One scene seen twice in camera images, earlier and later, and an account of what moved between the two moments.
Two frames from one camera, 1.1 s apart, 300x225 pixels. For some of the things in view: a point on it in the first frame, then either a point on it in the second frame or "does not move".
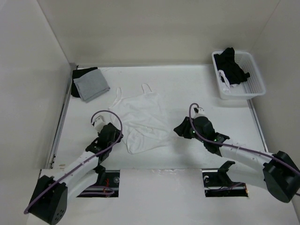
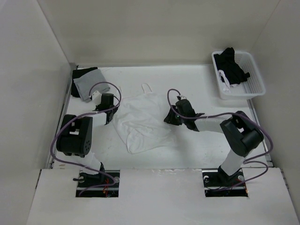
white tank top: x=144 y=125 does not move
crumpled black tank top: x=226 y=62 does not move
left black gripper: x=117 y=134 to x=97 y=108
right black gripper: x=182 y=129 to x=170 y=119
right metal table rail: x=258 y=124 does not move
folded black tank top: x=77 y=73 does not move
